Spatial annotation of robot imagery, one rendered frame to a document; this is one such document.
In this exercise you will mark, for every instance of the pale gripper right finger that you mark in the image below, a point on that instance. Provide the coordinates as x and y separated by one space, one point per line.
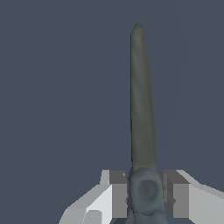
192 201

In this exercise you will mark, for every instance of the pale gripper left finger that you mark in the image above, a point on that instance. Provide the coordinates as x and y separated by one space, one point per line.
102 198

